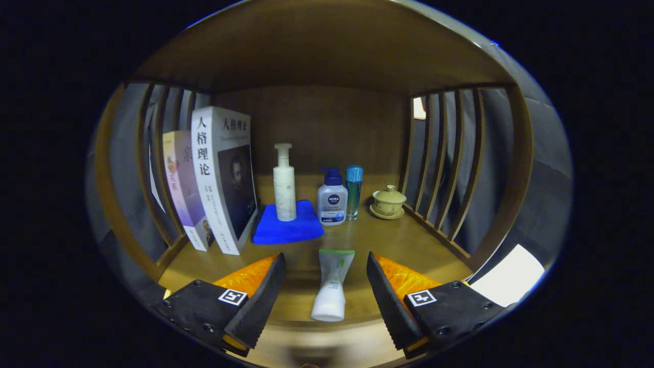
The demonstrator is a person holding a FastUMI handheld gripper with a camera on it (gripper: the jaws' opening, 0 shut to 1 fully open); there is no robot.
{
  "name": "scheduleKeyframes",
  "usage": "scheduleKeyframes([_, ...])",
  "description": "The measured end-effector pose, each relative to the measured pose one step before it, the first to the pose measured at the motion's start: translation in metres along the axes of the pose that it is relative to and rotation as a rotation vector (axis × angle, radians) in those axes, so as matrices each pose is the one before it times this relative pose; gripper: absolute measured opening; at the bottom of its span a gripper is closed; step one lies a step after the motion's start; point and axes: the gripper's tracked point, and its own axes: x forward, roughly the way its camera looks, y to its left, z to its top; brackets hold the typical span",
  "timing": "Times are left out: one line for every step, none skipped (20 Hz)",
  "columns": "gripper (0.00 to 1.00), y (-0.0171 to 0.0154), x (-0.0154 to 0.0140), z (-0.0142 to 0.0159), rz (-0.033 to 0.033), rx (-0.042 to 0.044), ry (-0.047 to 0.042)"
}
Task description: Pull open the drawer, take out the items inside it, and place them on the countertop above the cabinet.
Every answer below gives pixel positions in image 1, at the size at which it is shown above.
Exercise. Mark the white pump bottle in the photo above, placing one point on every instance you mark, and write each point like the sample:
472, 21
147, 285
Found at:
284, 194

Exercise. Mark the thick white book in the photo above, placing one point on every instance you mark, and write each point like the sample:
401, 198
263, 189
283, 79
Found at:
214, 168

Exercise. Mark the beige lidded tea cup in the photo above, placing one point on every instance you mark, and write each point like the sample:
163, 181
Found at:
389, 199

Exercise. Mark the brown wooden cabinet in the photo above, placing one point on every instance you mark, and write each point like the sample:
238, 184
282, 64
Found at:
327, 46

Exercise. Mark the white tube with green end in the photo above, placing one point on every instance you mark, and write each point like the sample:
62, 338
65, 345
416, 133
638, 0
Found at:
332, 291

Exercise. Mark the white appliance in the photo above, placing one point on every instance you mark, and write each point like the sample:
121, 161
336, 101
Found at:
511, 276

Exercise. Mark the wooden countertop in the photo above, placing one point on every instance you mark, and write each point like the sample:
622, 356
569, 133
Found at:
398, 245

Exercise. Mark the purple book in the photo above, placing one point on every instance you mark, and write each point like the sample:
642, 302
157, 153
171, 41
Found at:
184, 189

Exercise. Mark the beige saucer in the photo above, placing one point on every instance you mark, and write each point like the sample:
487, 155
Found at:
380, 214

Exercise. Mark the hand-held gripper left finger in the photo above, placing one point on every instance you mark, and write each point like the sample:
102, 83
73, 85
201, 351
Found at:
260, 306

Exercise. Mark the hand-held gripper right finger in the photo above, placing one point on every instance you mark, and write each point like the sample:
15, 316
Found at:
393, 312

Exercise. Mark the white bottle with blue cap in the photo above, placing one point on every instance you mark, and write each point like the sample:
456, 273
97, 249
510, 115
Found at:
332, 202

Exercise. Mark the blue folded towel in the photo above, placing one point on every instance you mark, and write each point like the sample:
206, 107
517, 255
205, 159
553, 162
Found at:
291, 230

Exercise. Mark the slim teal bottle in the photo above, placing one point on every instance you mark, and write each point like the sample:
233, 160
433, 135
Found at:
353, 191

